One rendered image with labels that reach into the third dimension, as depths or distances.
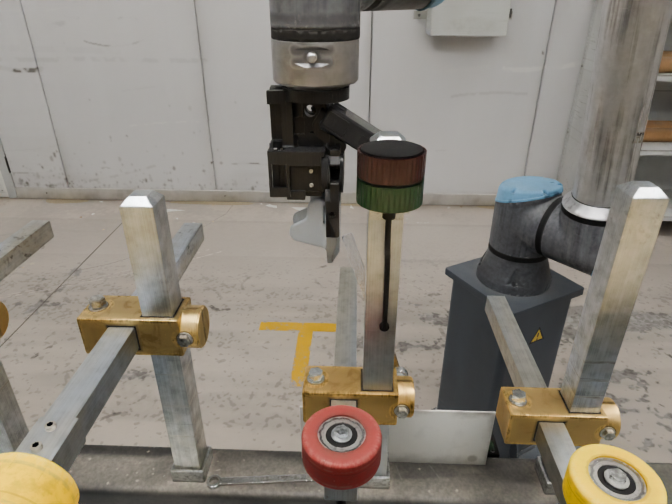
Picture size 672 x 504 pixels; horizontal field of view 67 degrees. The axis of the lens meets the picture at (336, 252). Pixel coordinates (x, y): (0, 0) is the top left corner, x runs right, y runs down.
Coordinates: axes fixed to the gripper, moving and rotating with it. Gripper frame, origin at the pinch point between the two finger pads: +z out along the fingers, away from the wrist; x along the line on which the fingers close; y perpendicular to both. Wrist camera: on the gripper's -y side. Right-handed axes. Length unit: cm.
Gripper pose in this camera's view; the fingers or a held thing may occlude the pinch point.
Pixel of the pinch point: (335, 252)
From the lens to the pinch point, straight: 63.2
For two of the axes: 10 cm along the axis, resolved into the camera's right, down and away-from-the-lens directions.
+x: -0.4, 4.7, -8.8
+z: 0.0, 8.8, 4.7
